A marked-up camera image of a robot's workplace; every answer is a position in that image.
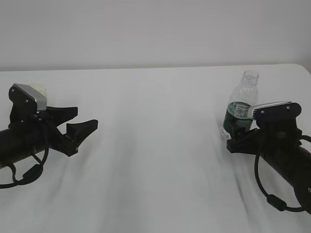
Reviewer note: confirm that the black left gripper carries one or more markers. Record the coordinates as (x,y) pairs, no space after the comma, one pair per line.
(69,142)

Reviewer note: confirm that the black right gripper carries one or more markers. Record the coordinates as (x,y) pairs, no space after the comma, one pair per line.
(275,142)

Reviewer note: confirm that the clear green-label water bottle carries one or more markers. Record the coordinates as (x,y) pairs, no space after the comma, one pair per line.
(242,98)

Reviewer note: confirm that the white paper cup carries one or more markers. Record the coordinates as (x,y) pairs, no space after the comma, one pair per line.
(40,88)

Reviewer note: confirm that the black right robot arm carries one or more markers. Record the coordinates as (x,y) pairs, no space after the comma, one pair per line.
(295,172)

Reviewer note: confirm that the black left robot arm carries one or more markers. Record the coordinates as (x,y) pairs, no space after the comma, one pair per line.
(22,139)

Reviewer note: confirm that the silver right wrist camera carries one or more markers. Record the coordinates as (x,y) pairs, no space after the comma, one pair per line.
(274,112)

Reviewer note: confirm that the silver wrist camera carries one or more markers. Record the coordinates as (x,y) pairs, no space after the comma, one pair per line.
(26,99)
(274,112)

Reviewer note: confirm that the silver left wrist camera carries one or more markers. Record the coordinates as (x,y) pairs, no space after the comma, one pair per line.
(26,99)

